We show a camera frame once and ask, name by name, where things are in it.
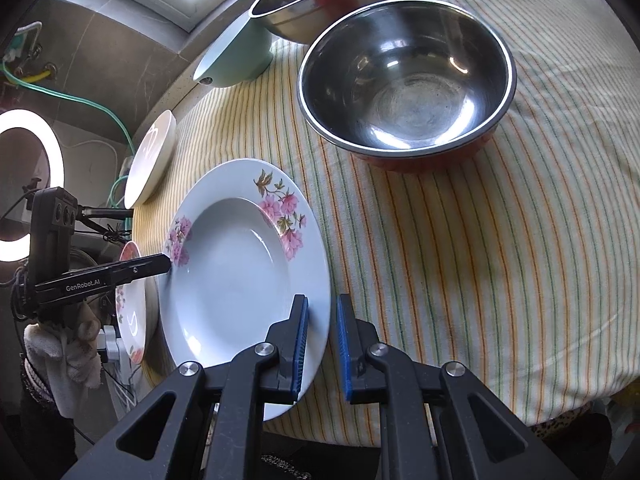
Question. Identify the light blue bowl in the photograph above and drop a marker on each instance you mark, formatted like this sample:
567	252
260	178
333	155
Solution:
240	55

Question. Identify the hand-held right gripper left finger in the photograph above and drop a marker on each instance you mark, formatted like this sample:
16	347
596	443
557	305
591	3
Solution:
300	345

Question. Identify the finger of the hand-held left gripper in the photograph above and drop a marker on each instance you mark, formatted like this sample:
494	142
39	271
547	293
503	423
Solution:
145	266

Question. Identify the red steel bowl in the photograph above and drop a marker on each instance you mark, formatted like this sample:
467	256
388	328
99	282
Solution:
400	85

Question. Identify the plain steel bowl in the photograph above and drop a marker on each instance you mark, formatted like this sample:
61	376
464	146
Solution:
310	10

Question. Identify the striped cloth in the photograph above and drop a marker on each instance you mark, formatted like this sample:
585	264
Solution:
450	260

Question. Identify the small floral plate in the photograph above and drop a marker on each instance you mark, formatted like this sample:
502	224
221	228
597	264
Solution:
131	310

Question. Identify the black tripod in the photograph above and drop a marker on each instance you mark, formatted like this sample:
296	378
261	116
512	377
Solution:
107	212

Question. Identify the person's left hand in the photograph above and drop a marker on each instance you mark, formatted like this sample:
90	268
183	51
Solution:
75	350

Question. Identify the white bowl with leaf print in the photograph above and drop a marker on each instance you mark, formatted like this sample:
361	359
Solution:
150	160

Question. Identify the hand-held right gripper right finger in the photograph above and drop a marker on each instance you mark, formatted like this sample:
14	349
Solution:
345	345

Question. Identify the large floral plate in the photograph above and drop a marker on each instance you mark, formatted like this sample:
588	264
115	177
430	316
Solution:
225	270

